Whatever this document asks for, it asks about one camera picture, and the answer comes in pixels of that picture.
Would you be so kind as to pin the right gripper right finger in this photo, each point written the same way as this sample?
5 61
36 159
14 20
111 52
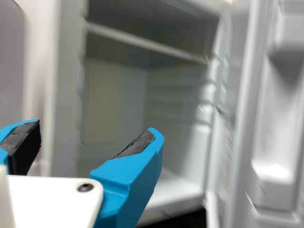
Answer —
133 180

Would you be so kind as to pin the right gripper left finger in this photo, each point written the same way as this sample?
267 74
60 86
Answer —
19 145

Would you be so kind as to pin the white incubator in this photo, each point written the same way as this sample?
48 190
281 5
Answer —
142 95

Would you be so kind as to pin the incubator door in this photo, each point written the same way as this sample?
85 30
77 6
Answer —
273 107

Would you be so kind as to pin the white box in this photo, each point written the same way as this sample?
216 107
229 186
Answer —
12 59

